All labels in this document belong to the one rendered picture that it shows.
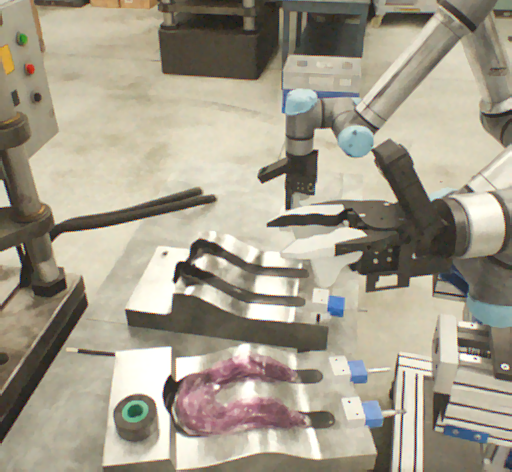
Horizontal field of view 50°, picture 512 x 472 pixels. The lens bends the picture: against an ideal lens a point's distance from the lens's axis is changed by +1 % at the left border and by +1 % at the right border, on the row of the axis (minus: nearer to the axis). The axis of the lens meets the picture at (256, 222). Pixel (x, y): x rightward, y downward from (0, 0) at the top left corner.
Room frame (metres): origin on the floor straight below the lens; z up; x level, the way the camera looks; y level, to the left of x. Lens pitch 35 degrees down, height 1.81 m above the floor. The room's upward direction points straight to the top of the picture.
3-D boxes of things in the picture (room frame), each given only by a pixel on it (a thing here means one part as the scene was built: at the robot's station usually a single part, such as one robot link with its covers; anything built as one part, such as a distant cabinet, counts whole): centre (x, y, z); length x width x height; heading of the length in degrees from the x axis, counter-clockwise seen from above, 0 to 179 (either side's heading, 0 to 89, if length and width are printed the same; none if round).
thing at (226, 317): (1.07, 0.06, 0.87); 0.50 x 0.26 x 0.14; 80
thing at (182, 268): (1.06, 0.04, 0.92); 0.35 x 0.16 x 0.09; 80
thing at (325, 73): (4.28, -0.53, 0.28); 0.61 x 0.41 x 0.15; 79
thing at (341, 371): (0.80, -0.23, 0.86); 0.13 x 0.05 x 0.05; 97
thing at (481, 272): (0.56, -0.32, 1.33); 0.11 x 0.08 x 0.11; 11
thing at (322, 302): (0.96, -0.20, 0.89); 0.13 x 0.05 x 0.05; 80
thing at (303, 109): (1.28, -0.11, 1.25); 0.09 x 0.08 x 0.11; 96
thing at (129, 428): (0.63, 0.22, 0.93); 0.08 x 0.08 x 0.04
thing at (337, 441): (0.71, 0.04, 0.86); 0.50 x 0.26 x 0.11; 97
